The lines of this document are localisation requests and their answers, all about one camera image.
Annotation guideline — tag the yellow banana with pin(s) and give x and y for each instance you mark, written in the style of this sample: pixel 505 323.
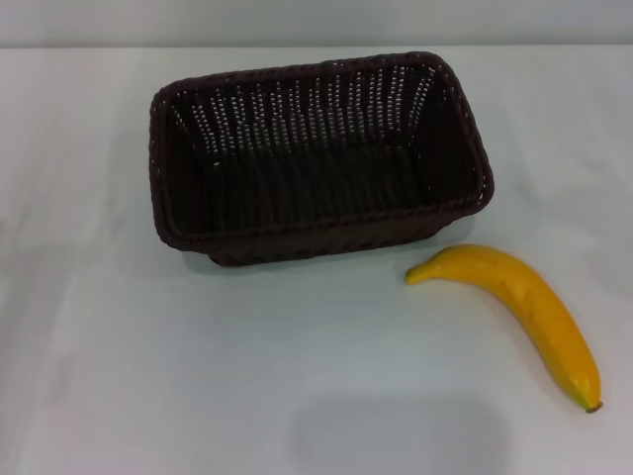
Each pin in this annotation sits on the yellow banana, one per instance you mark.
pixel 539 302

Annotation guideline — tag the dark brown woven basket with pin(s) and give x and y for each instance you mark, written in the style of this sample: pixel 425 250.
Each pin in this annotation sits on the dark brown woven basket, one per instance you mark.
pixel 316 198

